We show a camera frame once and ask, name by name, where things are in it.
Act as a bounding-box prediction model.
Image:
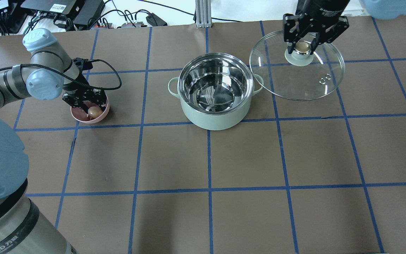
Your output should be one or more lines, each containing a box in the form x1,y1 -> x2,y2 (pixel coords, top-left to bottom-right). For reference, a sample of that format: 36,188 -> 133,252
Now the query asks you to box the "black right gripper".
283,0 -> 350,55

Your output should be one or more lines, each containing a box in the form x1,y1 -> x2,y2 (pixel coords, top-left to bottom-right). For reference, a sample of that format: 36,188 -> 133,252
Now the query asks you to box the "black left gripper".
62,87 -> 106,122

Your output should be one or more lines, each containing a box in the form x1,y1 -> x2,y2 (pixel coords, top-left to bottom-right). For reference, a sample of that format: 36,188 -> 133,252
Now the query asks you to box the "brown egg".
87,106 -> 100,119

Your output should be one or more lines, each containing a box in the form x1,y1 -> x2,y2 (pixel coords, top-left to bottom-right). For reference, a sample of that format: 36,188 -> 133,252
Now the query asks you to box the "glass pot lid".
249,30 -> 345,101

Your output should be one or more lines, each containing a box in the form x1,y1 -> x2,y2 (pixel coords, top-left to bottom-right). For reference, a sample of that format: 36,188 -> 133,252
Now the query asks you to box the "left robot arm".
0,29 -> 109,254

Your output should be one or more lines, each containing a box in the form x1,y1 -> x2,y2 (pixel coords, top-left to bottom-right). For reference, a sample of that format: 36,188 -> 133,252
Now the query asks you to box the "pale green cooking pot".
167,53 -> 264,131

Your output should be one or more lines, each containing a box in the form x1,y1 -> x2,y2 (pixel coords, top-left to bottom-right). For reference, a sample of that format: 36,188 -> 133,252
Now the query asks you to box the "pink bowl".
70,96 -> 111,124

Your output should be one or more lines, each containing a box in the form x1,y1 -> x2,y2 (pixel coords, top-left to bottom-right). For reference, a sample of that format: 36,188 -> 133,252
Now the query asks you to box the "black electronics box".
21,0 -> 105,30

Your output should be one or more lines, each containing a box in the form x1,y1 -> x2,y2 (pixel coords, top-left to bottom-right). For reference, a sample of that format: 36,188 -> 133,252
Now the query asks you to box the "black power adapter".
146,13 -> 168,27

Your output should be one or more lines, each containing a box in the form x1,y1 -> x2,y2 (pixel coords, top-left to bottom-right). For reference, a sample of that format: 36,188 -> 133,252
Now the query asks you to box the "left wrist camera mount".
72,58 -> 93,74

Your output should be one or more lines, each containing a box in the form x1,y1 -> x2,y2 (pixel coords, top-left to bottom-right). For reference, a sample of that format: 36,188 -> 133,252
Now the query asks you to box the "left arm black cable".
0,59 -> 122,91

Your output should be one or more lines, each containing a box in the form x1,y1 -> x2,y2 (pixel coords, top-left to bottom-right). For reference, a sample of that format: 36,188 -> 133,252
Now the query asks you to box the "aluminium frame post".
194,0 -> 213,28

